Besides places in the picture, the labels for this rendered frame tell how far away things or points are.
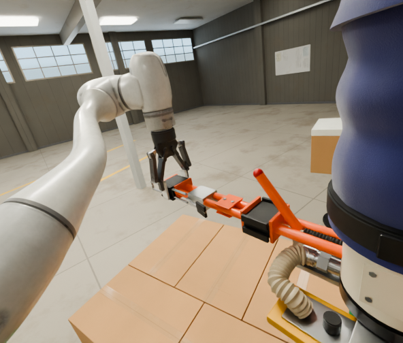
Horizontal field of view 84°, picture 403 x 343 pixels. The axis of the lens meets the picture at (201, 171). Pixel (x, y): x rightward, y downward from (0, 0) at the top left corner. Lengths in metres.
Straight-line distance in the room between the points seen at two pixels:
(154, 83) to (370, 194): 0.54
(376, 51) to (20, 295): 0.44
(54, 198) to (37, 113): 10.71
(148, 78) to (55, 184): 0.39
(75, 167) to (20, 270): 0.16
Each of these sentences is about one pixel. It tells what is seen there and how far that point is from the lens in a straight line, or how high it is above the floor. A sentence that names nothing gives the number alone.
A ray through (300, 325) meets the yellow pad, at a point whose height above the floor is 1.14.
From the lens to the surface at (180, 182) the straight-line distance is 0.75.
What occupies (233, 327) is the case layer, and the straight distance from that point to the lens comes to 1.21.
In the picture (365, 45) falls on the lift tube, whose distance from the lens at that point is 0.32.
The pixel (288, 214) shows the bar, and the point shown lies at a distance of 0.52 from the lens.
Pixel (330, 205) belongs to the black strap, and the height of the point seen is 1.36.
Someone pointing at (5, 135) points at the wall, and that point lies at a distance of 11.10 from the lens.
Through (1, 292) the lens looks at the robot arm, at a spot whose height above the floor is 1.41.
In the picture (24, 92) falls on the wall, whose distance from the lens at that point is 11.06.
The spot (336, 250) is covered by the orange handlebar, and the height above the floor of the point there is 1.25.
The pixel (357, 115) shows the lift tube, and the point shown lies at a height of 1.50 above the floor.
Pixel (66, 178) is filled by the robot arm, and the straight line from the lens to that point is 0.38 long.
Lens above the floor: 1.57
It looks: 22 degrees down
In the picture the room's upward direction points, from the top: 10 degrees counter-clockwise
